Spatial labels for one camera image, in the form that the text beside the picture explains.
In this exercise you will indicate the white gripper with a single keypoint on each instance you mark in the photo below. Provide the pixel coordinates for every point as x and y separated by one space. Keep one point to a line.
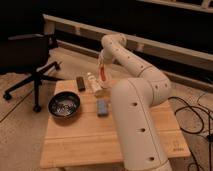
101 60

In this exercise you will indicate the orange red pepper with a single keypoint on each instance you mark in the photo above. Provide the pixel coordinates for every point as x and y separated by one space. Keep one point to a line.
102 73

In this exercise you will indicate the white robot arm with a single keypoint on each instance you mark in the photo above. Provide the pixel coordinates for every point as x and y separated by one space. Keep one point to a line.
131 100

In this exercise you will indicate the white small bottle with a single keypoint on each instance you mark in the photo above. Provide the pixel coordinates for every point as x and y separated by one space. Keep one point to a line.
93 83

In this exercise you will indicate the dark brown block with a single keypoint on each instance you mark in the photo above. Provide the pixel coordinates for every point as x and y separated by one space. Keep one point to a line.
80 83

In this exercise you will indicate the blue sponge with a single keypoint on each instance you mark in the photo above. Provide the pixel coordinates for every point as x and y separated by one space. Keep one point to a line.
102 107

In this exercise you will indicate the dark metal bowl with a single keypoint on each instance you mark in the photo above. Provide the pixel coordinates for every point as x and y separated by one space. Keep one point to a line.
64 104

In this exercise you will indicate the black office chair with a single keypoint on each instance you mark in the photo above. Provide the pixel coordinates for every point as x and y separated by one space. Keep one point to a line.
25 55

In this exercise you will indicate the white shelf frame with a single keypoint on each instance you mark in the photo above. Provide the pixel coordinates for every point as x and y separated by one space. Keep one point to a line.
175 31

